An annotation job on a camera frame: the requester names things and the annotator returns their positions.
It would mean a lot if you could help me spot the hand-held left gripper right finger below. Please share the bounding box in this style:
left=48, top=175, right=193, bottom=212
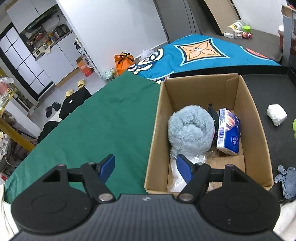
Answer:
left=176, top=154, right=249, bottom=204

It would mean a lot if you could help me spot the small blue octopus toy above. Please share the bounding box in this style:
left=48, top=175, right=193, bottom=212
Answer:
left=274, top=165, right=296, bottom=200

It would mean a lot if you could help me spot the white narrow rack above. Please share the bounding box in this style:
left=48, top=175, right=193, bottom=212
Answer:
left=73, top=38, right=98, bottom=75

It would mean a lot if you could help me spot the row of kitchen jars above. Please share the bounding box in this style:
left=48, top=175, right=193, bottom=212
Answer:
left=19, top=13, right=73, bottom=60

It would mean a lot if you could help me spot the white crumpled paper ball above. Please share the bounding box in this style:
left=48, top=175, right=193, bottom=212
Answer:
left=267, top=104, right=288, bottom=127

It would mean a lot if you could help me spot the brown cardboard box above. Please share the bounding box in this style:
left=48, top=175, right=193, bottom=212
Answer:
left=144, top=73, right=275, bottom=195

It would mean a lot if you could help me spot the dark cloth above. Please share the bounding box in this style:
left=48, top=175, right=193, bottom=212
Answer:
left=38, top=120, right=61, bottom=143

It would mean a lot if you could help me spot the green cloth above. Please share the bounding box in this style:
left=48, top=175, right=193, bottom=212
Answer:
left=4, top=70, right=162, bottom=205

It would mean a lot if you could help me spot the blue fluffy towel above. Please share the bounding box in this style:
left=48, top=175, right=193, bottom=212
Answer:
left=167, top=105, right=216, bottom=161

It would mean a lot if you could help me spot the white fleece blanket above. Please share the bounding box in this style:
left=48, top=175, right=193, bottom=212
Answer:
left=0, top=183, right=296, bottom=241

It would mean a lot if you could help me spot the yellow framed table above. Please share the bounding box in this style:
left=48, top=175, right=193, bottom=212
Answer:
left=0, top=111, right=37, bottom=151

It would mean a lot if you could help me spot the clear plastic bag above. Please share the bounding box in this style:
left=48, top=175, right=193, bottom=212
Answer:
left=167, top=154, right=207, bottom=193

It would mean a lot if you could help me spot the white kitchen cabinet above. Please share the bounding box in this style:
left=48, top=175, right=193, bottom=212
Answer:
left=6, top=0, right=89, bottom=88

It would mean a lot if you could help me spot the black fabric strap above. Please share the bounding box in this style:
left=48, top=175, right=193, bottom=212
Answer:
left=207, top=103, right=220, bottom=142

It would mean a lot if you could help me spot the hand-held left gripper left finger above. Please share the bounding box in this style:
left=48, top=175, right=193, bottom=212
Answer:
left=40, top=154, right=116, bottom=204

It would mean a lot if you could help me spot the blue printed blanket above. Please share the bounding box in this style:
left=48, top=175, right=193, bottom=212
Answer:
left=126, top=34, right=282, bottom=84

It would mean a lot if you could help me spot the orange bag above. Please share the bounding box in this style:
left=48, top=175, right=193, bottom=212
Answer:
left=115, top=52, right=135, bottom=76

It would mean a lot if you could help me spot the blue tissue pack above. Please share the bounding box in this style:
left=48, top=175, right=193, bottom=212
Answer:
left=216, top=108, right=241, bottom=156

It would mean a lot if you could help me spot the white plastic jar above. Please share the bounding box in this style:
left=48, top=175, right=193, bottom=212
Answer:
left=232, top=20, right=246, bottom=32

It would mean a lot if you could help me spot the red cardboard box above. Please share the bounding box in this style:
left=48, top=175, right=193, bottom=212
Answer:
left=76, top=57, right=94, bottom=77

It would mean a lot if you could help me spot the black framed brown board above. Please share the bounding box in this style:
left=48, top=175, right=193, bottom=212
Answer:
left=203, top=0, right=242, bottom=35

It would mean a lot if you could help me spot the black framed glass door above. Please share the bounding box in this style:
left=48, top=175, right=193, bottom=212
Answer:
left=0, top=23, right=56, bottom=98

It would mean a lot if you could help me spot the black bag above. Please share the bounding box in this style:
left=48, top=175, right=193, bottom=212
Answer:
left=59, top=87, right=92, bottom=121

